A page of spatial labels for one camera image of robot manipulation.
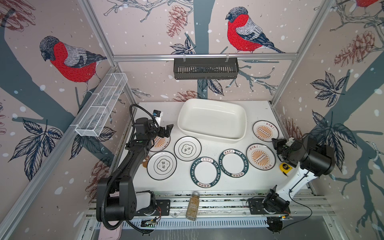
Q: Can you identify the white plastic bin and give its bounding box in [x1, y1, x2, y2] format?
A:
[177, 99, 248, 144]

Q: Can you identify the white flower plate lower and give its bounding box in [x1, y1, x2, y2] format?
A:
[147, 151, 177, 181]

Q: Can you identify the spice jar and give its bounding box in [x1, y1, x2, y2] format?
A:
[186, 192, 200, 221]

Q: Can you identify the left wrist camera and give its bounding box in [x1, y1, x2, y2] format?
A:
[153, 110, 163, 125]

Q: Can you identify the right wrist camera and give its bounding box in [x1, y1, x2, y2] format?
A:
[285, 138, 296, 147]

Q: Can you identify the black wall basket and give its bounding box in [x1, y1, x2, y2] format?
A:
[174, 58, 239, 80]

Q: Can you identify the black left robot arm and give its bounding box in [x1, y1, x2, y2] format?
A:
[96, 118, 174, 231]

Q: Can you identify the white flower plate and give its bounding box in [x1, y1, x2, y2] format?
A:
[174, 136, 202, 162]
[147, 151, 177, 181]

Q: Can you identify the white wire mesh shelf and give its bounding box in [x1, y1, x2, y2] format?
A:
[75, 73, 128, 137]

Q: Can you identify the green rim plate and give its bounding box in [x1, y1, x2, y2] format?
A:
[219, 149, 249, 178]
[190, 157, 221, 188]

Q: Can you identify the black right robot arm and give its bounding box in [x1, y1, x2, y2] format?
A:
[263, 137, 336, 214]

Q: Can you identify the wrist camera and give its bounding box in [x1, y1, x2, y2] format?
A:
[285, 138, 296, 147]
[153, 110, 163, 125]

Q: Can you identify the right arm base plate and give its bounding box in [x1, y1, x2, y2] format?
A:
[246, 198, 291, 215]

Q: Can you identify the white flower plate upper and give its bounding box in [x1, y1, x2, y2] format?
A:
[174, 136, 202, 162]

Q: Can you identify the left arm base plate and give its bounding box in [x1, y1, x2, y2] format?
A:
[135, 200, 171, 217]

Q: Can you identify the yellow tape measure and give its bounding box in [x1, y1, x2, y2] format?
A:
[280, 163, 293, 176]

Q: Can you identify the sunburst plate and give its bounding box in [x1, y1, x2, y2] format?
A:
[246, 144, 276, 171]
[150, 137, 171, 153]
[253, 120, 280, 142]

